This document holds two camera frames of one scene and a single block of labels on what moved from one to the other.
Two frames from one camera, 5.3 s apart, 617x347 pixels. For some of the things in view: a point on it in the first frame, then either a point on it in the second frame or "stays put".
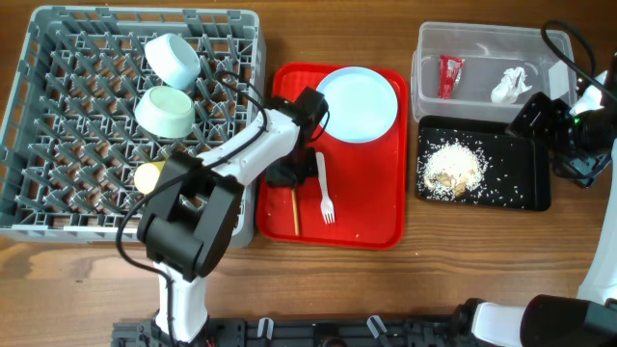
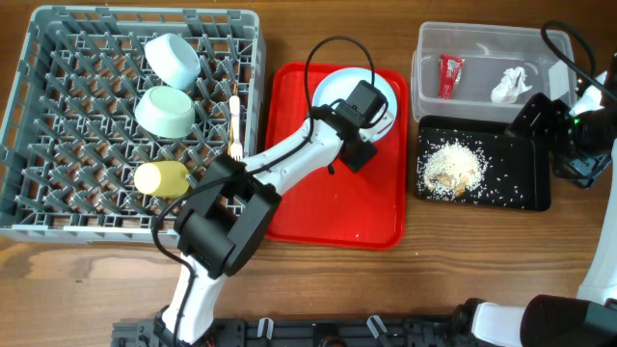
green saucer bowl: [165, 112] stays put
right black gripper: [553, 112] stays put
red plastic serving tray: [359, 199] stays put
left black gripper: [276, 177] → [358, 159]
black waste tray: [475, 161] stays put
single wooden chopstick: [295, 211] → [230, 134]
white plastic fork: [327, 205] → [236, 149]
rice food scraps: [450, 170] stays put
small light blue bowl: [173, 60] stays put
